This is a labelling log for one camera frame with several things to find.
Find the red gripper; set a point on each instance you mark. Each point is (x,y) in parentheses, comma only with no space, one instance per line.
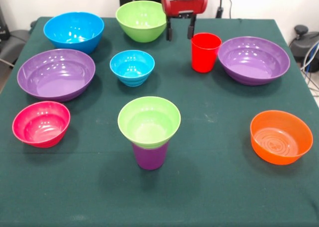
(184,6)

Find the black grey machine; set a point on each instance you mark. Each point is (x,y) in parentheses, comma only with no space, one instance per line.
(306,42)

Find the pink bowl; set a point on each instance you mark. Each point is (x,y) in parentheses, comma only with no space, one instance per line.
(40,129)

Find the large green bowl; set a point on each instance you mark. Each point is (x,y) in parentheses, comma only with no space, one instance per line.
(142,35)

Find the small blue bowl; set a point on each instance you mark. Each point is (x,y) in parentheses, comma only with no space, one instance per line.
(132,69)

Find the red cup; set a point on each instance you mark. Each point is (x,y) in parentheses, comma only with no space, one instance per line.
(203,60)

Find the small green bowl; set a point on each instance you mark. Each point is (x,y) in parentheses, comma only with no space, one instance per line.
(149,127)

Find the dark green tablecloth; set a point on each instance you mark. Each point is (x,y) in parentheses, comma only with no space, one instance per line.
(149,199)

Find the wide purple bowl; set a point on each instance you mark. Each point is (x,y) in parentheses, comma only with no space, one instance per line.
(54,82)
(261,62)

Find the purple cup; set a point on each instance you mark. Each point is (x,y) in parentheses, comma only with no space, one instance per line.
(149,159)

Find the large blue bowl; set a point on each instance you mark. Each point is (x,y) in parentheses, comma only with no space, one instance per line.
(62,25)

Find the black office chair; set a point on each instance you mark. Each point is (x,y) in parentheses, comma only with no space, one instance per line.
(15,42)

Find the orange bowl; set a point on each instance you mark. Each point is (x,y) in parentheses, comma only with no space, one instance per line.
(279,157)

